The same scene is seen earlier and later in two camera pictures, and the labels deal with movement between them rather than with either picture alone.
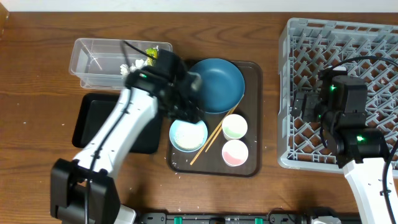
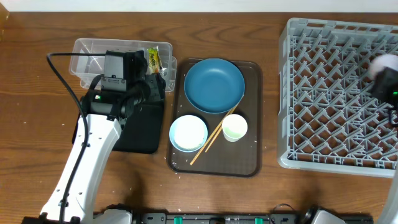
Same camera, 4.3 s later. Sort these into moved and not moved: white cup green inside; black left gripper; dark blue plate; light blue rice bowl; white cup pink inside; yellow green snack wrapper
Moved: black left gripper; white cup pink inside
Not moved: light blue rice bowl; yellow green snack wrapper; white cup green inside; dark blue plate
